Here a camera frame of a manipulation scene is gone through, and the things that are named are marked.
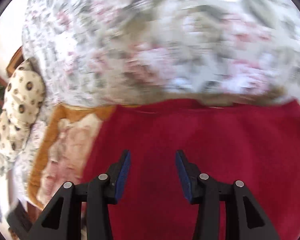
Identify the cream cushion with round prints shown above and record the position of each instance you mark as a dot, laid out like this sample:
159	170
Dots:
10	142
25	92

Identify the dark red sweater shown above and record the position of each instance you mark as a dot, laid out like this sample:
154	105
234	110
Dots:
195	132

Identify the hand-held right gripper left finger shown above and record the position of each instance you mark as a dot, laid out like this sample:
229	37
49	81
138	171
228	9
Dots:
123	175

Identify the floral sofa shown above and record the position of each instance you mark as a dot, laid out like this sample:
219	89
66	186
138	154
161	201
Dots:
145	42

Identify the dark object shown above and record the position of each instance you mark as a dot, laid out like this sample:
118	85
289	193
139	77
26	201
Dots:
18	217

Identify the wooden chair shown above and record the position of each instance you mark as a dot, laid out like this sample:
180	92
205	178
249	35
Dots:
15	60

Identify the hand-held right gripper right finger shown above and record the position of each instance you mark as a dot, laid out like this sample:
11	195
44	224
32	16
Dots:
183	175

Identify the plush floral orange-edged blanket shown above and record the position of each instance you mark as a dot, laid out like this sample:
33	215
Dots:
65	142

